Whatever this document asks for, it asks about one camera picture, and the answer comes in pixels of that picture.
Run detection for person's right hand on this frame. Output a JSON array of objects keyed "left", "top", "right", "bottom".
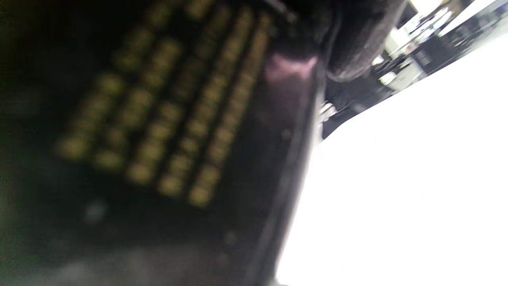
[{"left": 286, "top": 0, "right": 410, "bottom": 83}]

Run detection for black leather care cream tin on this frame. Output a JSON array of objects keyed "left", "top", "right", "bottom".
[{"left": 0, "top": 0, "right": 328, "bottom": 286}]

